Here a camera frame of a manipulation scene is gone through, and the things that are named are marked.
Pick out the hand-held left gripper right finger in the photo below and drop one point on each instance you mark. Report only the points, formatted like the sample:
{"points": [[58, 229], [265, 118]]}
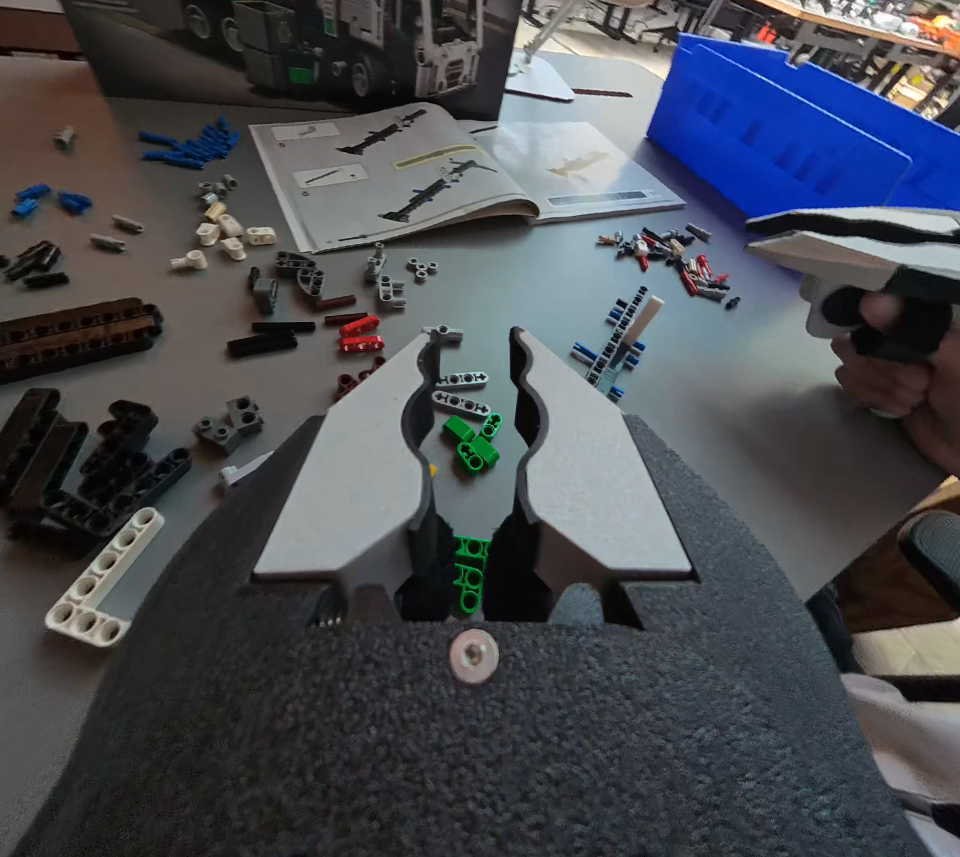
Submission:
{"points": [[592, 489]]}

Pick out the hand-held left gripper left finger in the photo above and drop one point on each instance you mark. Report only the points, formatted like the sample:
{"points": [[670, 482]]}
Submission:
{"points": [[352, 474]]}

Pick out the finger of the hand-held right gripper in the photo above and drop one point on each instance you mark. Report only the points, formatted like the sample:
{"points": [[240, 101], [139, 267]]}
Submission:
{"points": [[885, 264], [885, 218]]}

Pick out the long lego beam subassembly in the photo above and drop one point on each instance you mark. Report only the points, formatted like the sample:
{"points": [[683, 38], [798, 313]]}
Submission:
{"points": [[619, 347]]}

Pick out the dark red lego piece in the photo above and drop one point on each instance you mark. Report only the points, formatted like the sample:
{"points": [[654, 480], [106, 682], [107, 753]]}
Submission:
{"points": [[346, 386], [373, 369]]}

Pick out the white lego pin piece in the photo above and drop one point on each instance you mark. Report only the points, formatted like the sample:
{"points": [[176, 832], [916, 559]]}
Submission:
{"points": [[244, 471]]}

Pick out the small green lego connector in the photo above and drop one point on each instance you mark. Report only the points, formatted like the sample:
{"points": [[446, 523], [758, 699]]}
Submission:
{"points": [[478, 456], [459, 428], [491, 425]]}

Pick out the dark grey lego block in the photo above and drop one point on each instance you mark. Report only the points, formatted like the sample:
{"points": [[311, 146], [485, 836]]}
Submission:
{"points": [[244, 414], [217, 433]]}

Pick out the single grey lego pin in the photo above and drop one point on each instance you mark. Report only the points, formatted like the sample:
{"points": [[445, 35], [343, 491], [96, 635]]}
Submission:
{"points": [[699, 232]]}

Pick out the pile of mixed lego pins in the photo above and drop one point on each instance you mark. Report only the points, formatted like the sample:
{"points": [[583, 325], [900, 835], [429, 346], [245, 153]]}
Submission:
{"points": [[675, 264]]}

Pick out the brown lego axle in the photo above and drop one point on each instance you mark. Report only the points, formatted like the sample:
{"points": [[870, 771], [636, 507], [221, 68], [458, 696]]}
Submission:
{"points": [[345, 318], [336, 303]]}

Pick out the black lego axle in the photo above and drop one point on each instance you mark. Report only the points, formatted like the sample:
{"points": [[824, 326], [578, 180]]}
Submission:
{"points": [[262, 345], [283, 327]]}

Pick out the grey lego axle connector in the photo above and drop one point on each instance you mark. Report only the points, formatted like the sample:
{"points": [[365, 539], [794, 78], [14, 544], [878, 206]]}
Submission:
{"points": [[444, 333]]}

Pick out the light grey lego connector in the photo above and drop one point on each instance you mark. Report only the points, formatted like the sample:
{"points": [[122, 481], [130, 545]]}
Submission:
{"points": [[422, 270], [376, 262], [391, 293]]}

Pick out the pile of black lego beams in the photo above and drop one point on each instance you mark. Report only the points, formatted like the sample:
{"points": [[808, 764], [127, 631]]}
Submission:
{"points": [[97, 482]]}

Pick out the white angled lego beam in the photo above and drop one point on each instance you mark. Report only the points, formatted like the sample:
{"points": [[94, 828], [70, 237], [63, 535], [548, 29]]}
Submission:
{"points": [[97, 579]]}

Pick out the cluster of cream lego connectors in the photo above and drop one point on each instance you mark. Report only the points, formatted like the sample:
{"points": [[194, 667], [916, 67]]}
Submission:
{"points": [[229, 227]]}

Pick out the pile of blue lego pins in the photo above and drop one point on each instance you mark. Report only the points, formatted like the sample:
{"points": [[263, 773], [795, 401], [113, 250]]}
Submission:
{"points": [[191, 144]]}

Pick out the cluster of black lego pins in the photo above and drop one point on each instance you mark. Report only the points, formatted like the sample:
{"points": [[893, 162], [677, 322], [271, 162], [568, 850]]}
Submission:
{"points": [[34, 261]]}

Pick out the blue lego pin piece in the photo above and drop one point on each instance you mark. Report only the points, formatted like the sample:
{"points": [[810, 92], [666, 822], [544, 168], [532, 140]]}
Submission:
{"points": [[75, 201], [31, 198]]}

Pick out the person's right hand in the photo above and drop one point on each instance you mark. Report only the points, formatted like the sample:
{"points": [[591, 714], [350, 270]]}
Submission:
{"points": [[922, 407]]}

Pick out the blue plastic bin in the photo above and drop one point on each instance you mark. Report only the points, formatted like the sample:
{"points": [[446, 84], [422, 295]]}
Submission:
{"points": [[862, 114], [750, 122]]}

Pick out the light grey thin liftarm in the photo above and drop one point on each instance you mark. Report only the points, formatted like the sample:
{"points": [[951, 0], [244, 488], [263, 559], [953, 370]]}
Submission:
{"points": [[461, 404], [461, 380]]}

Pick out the dark grey bent liftarm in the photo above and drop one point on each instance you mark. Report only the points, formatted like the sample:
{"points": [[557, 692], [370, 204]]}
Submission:
{"points": [[312, 282], [294, 261]]}

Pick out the cluttered wooden table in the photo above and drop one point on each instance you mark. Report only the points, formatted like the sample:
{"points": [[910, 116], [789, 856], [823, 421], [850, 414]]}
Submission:
{"points": [[825, 9]]}

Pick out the black chair armrest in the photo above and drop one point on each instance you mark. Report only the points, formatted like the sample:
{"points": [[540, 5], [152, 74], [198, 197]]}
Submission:
{"points": [[934, 546]]}

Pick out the brown wooden panel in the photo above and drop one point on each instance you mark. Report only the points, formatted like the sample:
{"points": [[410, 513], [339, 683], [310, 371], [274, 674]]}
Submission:
{"points": [[877, 572]]}

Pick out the thin brown strip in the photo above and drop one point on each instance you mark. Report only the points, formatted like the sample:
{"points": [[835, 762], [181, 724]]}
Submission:
{"points": [[604, 93]]}

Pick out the open instruction booklet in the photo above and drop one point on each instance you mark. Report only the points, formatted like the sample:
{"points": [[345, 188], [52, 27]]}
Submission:
{"points": [[420, 174]]}

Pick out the stack of long dark beams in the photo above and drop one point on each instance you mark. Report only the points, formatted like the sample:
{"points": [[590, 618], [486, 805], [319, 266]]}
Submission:
{"points": [[75, 339]]}

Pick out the person's white clothing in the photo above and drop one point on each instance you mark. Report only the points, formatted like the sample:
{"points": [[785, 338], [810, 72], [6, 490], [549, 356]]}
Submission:
{"points": [[915, 744]]}

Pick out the small pale grey pin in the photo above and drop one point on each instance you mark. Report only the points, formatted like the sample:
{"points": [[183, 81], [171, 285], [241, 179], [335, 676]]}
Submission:
{"points": [[65, 137]]}

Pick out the green lego beam frame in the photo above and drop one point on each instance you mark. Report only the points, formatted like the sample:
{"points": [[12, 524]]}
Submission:
{"points": [[471, 572]]}

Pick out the grey lego bracket piece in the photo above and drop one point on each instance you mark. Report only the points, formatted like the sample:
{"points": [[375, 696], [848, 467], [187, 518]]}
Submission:
{"points": [[265, 294]]}

